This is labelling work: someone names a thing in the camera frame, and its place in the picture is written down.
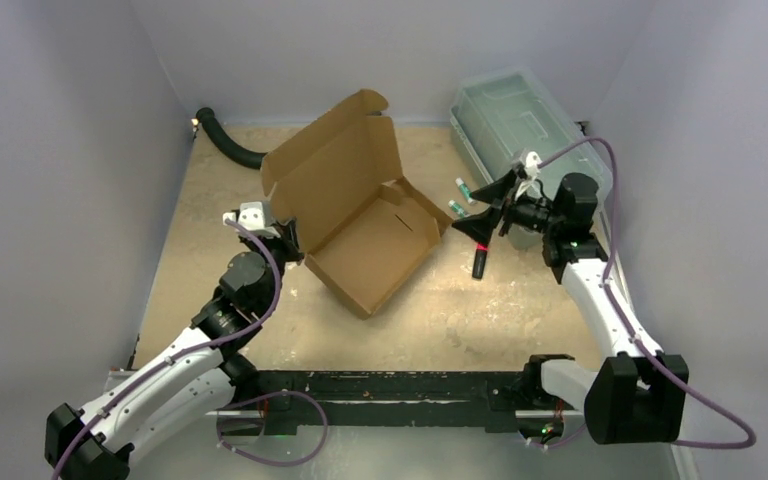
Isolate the green white tube upper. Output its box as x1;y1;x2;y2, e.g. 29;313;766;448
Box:
455;177;476;205

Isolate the clear plastic storage bin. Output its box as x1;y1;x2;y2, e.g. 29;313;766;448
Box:
450;69;613;251

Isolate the green white tube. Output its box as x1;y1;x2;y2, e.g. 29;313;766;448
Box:
448;200;469;219
455;177;476;205

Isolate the black corrugated hose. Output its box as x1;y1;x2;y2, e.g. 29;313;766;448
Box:
195;106;267;171

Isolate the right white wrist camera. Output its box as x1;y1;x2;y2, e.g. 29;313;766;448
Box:
511;150;541;200

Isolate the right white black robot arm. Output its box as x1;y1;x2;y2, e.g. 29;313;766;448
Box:
452;171;689;445

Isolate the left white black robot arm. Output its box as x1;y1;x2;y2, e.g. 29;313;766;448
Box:
44;210;304;479

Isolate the brown cardboard box sheet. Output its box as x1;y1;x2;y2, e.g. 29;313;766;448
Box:
260;89;453;319

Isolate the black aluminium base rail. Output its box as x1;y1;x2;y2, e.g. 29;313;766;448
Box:
95;369;683;439

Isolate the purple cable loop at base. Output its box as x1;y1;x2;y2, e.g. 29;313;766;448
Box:
215;382;332;465

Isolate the green white tube lower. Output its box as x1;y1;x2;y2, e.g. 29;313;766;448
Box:
448;200;469;219

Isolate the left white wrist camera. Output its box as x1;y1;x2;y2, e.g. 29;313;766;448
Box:
222;201;279;238

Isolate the black red marker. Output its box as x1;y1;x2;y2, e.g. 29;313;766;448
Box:
471;243;488;280

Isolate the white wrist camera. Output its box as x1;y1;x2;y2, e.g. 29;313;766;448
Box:
222;201;279;238
511;150;541;200

